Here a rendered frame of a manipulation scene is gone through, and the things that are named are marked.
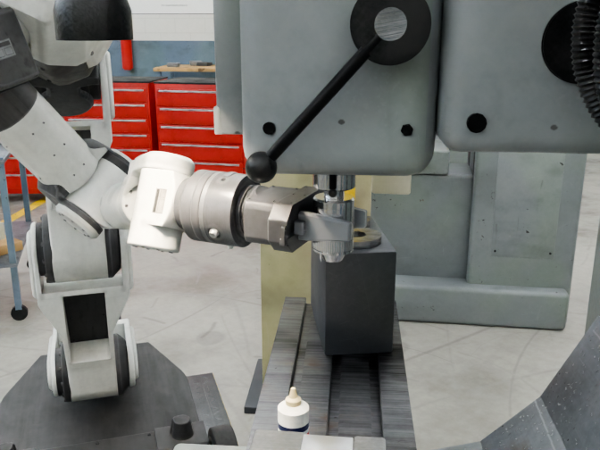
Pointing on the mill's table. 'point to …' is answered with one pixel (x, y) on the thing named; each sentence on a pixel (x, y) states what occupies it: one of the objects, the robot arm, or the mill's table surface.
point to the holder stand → (356, 295)
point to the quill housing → (391, 119)
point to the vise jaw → (277, 440)
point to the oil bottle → (293, 413)
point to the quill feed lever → (397, 18)
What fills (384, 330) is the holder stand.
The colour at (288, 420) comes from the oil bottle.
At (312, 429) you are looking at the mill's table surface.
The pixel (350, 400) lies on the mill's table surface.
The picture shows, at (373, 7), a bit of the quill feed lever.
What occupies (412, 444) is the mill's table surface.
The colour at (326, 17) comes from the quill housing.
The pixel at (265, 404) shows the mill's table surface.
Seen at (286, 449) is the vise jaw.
